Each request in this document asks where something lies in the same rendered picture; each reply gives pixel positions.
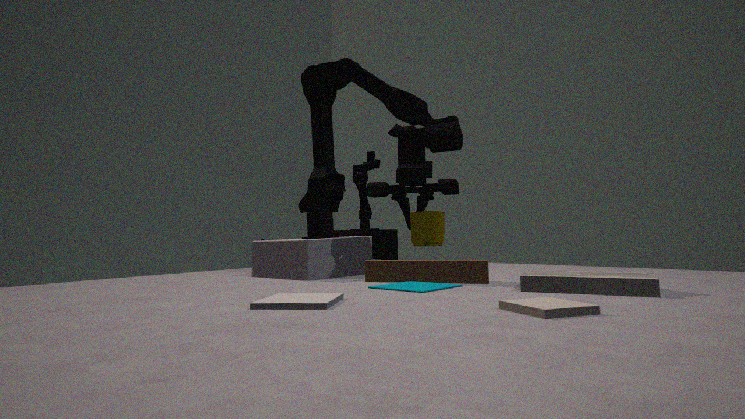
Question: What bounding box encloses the brown rectangular bar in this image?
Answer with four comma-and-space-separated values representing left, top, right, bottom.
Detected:
365, 260, 489, 284

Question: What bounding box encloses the tan flat rectangular slab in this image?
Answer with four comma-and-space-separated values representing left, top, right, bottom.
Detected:
499, 297, 600, 319

